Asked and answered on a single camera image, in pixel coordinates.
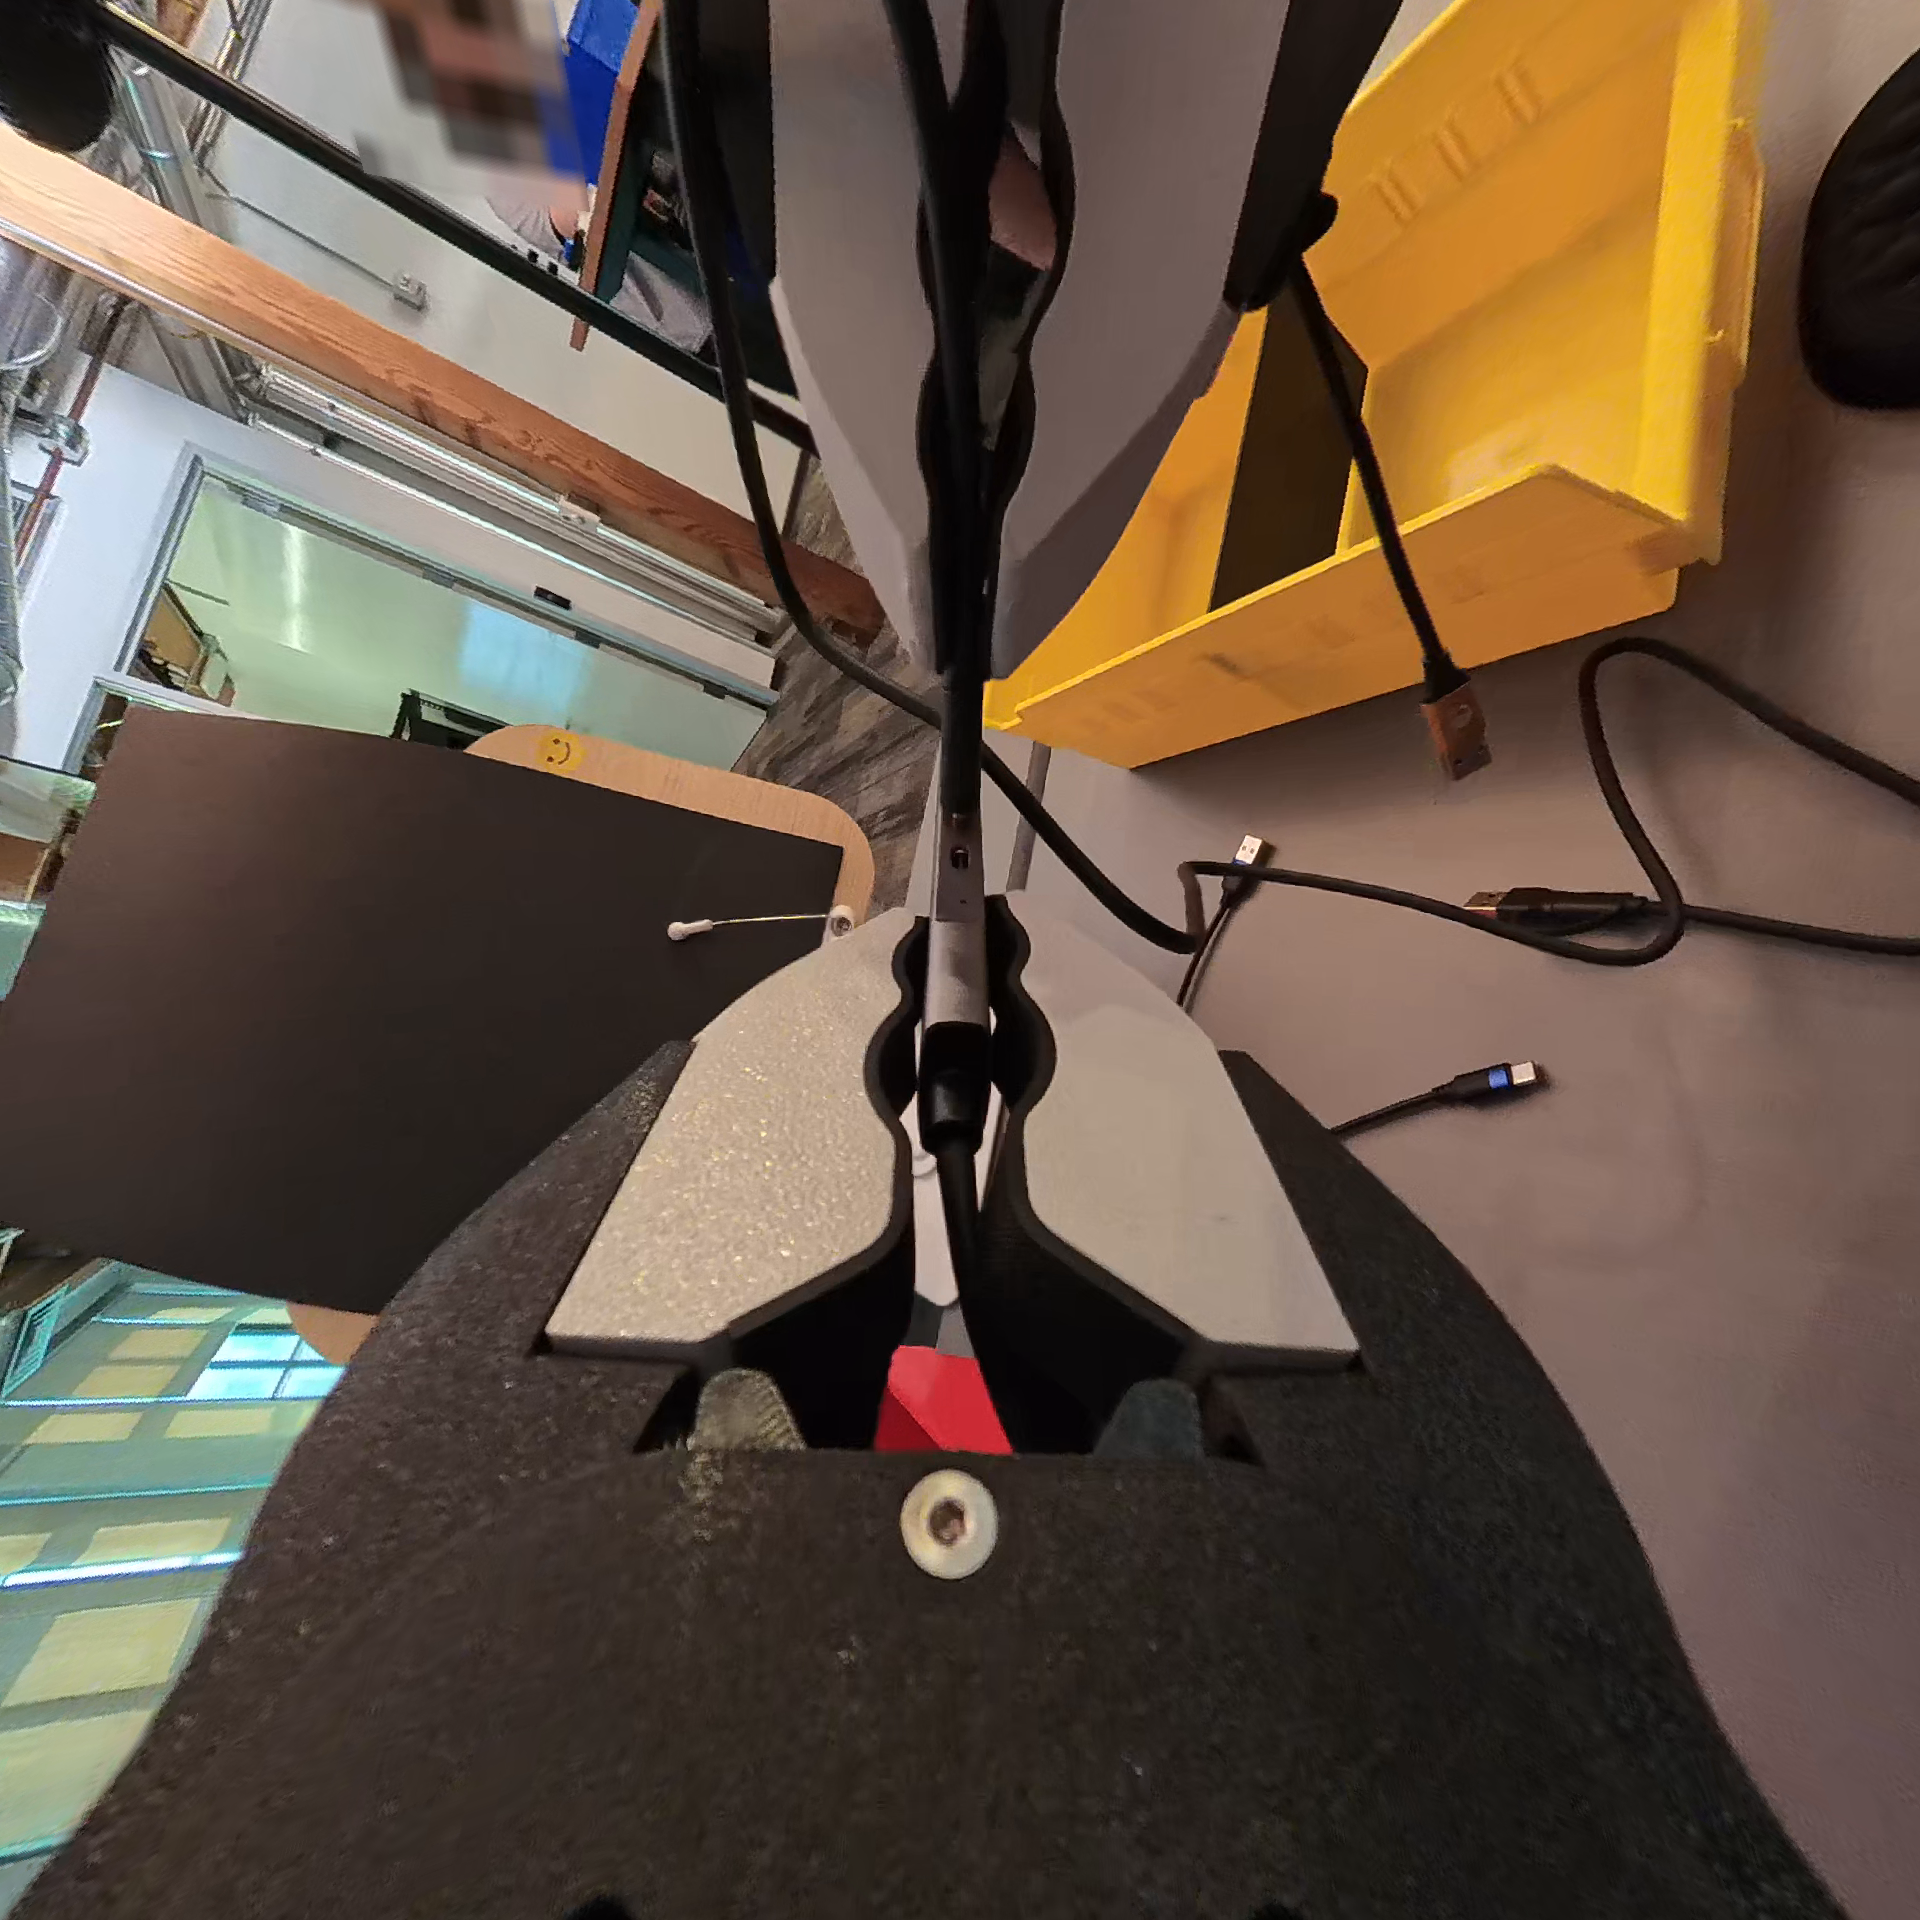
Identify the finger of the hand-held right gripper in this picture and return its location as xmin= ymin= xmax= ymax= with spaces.
xmin=765 ymin=0 xmax=975 ymax=671
xmin=975 ymin=0 xmax=1295 ymax=683

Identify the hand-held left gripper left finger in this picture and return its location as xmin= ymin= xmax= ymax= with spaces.
xmin=540 ymin=910 xmax=928 ymax=1455

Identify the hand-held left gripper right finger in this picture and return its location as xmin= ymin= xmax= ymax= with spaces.
xmin=979 ymin=894 xmax=1364 ymax=1455

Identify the black hub cable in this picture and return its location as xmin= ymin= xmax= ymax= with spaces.
xmin=913 ymin=1024 xmax=1014 ymax=1455

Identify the grey usb hub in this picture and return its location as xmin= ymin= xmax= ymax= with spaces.
xmin=928 ymin=797 xmax=999 ymax=1041

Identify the black cable with blue-ringed plugs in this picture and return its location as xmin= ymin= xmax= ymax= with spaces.
xmin=1175 ymin=835 xmax=1547 ymax=1138

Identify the thick black cable brown plug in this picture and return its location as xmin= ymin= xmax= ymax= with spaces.
xmin=660 ymin=0 xmax=1920 ymax=969

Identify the black bin divider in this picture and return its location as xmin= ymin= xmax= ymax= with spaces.
xmin=1206 ymin=294 xmax=1374 ymax=609

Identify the red plastic bin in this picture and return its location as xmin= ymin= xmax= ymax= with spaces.
xmin=873 ymin=1342 xmax=1014 ymax=1455

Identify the yellow plastic bin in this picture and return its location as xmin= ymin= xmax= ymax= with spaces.
xmin=983 ymin=0 xmax=1768 ymax=770

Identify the black sheet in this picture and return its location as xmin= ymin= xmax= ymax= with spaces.
xmin=0 ymin=702 xmax=853 ymax=1317

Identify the white stand with black board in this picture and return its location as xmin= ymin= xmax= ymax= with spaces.
xmin=285 ymin=723 xmax=980 ymax=1363

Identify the wooden post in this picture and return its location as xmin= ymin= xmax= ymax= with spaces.
xmin=0 ymin=129 xmax=888 ymax=646

